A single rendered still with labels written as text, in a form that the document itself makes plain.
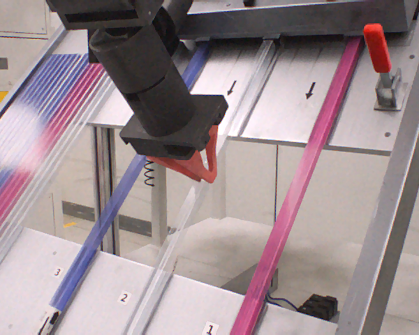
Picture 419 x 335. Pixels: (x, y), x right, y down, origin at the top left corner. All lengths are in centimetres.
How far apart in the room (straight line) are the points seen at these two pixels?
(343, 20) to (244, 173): 203
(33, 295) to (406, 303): 69
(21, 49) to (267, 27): 132
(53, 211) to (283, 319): 163
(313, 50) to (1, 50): 135
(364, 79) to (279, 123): 11
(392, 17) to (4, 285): 56
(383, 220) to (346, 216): 195
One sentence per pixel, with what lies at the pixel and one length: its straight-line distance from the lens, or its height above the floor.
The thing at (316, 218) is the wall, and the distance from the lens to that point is 245.
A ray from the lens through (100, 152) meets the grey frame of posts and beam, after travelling 110.
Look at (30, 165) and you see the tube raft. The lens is 74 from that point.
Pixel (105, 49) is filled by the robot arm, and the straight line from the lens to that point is 41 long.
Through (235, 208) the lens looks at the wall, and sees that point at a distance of 267.
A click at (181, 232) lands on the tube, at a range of 51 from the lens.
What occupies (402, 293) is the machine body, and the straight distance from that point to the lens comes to 106.
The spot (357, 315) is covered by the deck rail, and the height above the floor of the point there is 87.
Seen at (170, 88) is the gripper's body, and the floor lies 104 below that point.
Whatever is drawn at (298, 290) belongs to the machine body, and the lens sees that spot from 101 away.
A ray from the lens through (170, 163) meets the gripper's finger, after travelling 50.
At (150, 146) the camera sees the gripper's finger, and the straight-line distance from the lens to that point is 48.
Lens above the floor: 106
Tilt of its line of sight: 13 degrees down
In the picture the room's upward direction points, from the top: straight up
